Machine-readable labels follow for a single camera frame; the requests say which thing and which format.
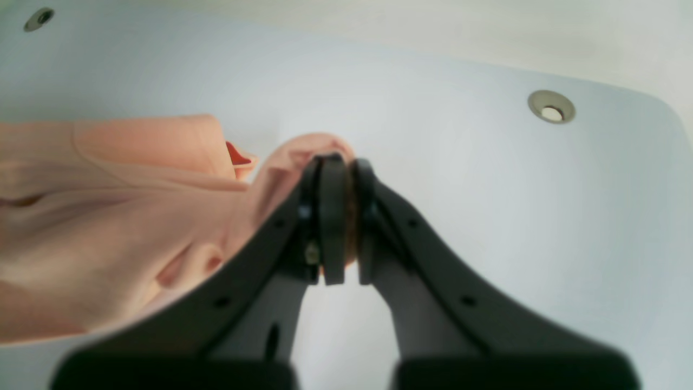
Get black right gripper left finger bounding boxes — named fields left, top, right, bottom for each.
left=50, top=153, right=347, bottom=389

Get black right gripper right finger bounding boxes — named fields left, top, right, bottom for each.
left=352, top=159, right=640, bottom=389

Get peach pink T-shirt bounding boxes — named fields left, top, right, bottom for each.
left=1, top=114, right=355, bottom=345

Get left round table grommet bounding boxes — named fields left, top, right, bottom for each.
left=527, top=90, right=577, bottom=124

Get round table grommet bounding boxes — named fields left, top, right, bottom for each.
left=527, top=90, right=577, bottom=124
left=24, top=7, right=55, bottom=33

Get right round table grommet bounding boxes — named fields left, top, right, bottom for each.
left=24, top=7, right=55, bottom=33

